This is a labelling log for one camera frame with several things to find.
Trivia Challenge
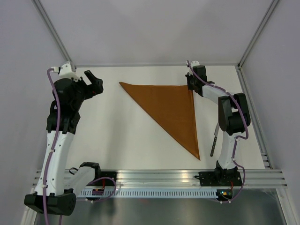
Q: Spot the brown cloth napkin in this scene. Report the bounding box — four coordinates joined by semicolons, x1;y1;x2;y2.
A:
119;82;200;160

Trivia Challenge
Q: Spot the silver table knife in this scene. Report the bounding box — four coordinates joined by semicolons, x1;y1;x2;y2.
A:
210;123;219;157

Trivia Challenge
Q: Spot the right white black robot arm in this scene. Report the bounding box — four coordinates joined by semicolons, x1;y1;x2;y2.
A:
186;61;251;187

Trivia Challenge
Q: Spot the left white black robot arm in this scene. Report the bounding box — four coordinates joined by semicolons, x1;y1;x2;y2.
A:
24;70;104;216

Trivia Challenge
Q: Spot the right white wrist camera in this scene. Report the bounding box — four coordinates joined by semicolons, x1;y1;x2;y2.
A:
186;60;200;70

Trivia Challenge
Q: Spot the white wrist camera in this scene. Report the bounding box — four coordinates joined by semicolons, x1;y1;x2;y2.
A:
52;61;80;82
186;60;200;70

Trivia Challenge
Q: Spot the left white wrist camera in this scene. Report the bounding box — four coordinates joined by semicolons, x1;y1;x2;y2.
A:
52;61;80;82

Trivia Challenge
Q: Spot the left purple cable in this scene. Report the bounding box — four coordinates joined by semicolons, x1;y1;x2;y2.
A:
41;67;64;225

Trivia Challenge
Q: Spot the rear aluminium frame bar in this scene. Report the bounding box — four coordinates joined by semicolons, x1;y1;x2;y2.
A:
75;61;238;68

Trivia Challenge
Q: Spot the right aluminium frame post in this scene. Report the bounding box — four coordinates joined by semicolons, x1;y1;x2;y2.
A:
236;0;281;70

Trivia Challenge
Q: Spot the aluminium frame post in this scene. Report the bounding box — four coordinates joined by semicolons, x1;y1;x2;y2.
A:
31;0;76;70
236;0;281;70

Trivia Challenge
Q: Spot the left aluminium frame post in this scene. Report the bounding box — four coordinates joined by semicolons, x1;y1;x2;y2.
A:
31;0;76;70

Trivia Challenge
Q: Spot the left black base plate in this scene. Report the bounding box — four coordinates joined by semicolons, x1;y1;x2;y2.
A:
97;171;117;187

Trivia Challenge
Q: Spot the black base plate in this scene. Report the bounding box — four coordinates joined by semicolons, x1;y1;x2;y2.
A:
198;172;242;187
97;171;117;187

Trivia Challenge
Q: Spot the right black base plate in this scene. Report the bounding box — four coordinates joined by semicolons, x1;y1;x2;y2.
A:
198;172;242;187

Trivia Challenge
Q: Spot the aluminium front rail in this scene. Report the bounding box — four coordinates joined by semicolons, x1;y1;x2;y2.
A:
32;169;288;188

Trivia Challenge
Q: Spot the white slotted cable duct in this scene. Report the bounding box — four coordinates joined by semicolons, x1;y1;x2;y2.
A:
77;189;217;198

